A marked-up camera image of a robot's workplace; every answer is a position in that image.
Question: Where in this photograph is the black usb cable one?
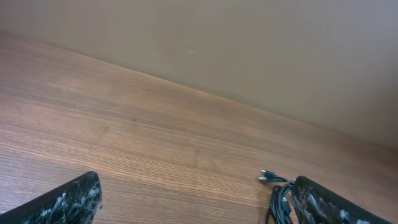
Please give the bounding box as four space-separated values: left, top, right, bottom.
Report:
258 169 295 224

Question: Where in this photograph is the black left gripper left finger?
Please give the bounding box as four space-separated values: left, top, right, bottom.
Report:
1 171 103 224

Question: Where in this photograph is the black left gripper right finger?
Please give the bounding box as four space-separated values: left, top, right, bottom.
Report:
292 176 389 224

